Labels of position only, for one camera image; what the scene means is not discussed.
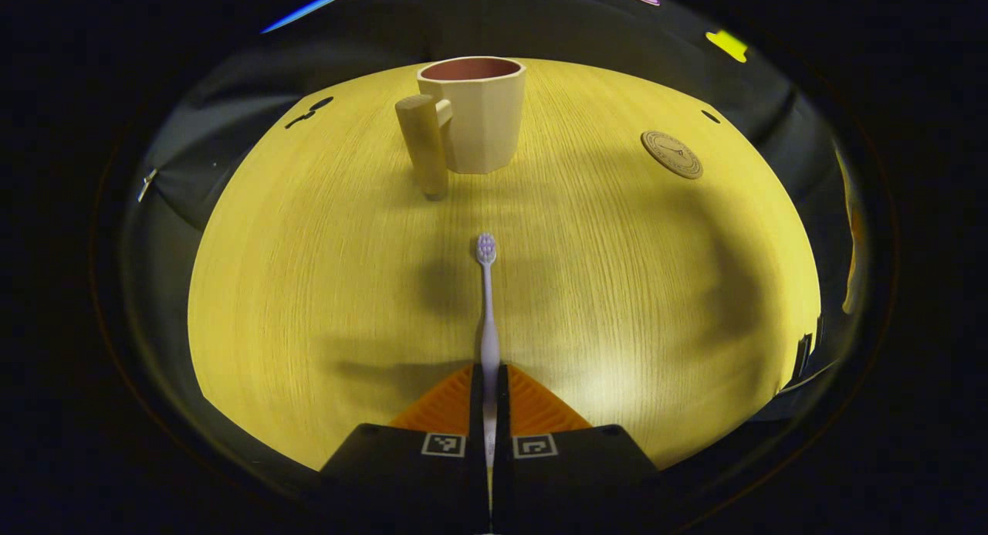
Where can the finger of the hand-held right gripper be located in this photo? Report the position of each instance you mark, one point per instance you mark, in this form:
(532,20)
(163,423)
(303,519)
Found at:
(853,257)

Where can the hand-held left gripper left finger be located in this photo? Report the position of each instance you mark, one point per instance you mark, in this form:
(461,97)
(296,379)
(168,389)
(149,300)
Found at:
(409,473)

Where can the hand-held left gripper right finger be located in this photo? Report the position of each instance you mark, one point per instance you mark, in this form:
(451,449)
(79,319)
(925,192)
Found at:
(571,473)

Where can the pale pink toothbrush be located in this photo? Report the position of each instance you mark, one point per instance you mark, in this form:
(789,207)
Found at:
(488,326)

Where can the round brown coaster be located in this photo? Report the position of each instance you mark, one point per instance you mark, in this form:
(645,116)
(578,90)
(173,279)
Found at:
(671,154)

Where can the white cloth clip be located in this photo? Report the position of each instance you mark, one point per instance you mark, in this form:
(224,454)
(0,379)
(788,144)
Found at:
(147,184)

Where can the black backdrop cloth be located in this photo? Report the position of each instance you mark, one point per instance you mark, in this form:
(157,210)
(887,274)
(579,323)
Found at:
(231,79)

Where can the black desk edge bracket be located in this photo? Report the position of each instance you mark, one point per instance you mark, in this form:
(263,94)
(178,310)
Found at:
(818,330)
(803,357)

